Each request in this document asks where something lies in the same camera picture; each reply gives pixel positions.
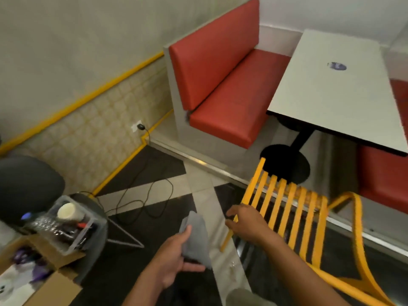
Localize person's left hand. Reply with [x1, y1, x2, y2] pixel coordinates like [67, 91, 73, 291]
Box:
[144, 225, 206, 291]

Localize person's right hand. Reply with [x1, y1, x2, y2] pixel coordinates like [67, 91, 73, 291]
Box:
[225, 204, 275, 246]

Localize grey cloth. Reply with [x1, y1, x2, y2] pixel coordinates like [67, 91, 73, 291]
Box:
[179, 211, 213, 270]

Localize yellow slatted metal chair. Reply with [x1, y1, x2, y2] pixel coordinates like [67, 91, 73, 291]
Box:
[220, 157, 396, 306]

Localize person's right forearm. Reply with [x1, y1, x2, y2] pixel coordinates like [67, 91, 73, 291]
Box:
[253, 233, 351, 306]

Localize person's left forearm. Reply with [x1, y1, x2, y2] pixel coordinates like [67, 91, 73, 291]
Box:
[122, 275, 175, 306]

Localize yellow skirting trim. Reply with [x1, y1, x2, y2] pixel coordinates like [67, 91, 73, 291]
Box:
[91, 109, 175, 197]

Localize white cylindrical container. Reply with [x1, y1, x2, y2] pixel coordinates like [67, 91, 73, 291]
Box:
[56, 202, 85, 221]

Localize clear plastic storage bin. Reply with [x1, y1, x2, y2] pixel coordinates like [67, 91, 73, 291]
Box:
[24, 194, 108, 256]

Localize brown cardboard box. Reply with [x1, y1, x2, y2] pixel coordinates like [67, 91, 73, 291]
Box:
[0, 234, 86, 306]

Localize red cushioned booth bench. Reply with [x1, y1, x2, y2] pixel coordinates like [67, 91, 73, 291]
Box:
[163, 0, 292, 160]
[356, 30, 408, 217]

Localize purple items in box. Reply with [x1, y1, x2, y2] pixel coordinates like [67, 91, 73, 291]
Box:
[12, 246, 54, 283]

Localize dark grey round chair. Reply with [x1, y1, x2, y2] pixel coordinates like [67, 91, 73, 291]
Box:
[0, 155, 66, 227]

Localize black power cable with plug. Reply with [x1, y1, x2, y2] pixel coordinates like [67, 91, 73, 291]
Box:
[78, 123, 175, 227]

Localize white table with black pedestal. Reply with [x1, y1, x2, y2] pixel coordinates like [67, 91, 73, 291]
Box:
[259, 28, 408, 186]

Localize yellow wall trim rail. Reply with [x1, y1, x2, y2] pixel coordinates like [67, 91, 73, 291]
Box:
[0, 51, 165, 156]

